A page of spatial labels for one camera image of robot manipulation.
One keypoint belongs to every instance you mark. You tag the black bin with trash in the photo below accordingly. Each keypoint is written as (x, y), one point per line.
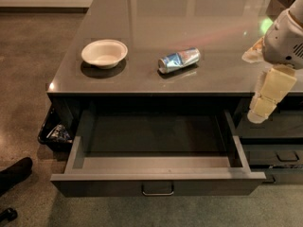
(54, 134)

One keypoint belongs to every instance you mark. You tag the grey right lower drawer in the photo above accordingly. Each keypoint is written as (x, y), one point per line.
(274, 154)

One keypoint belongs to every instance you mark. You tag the small black object on floor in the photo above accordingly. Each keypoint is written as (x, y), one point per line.
(9, 214)

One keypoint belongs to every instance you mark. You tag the white paper bowl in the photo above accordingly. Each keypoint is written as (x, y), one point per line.
(104, 53)

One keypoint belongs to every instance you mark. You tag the crushed blue silver can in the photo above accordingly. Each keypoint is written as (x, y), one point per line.
(178, 60)

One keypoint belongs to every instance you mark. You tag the grey drawer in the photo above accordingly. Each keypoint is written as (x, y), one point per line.
(156, 155)
(284, 175)
(274, 154)

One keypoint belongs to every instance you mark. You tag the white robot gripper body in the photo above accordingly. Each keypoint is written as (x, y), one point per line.
(281, 42)

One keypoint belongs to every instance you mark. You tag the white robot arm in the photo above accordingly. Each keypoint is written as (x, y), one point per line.
(297, 11)

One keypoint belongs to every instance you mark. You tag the black shoe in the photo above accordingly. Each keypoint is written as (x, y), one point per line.
(15, 174)

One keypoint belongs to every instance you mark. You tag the grey drawer cabinet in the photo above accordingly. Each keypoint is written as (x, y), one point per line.
(221, 81)

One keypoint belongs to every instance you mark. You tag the grey top drawer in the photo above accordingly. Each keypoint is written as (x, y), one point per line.
(156, 155)

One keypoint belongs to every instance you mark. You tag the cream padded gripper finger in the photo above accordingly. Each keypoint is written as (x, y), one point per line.
(254, 53)
(272, 86)

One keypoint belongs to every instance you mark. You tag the grey right bottom drawer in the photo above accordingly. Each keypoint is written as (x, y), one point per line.
(284, 175)

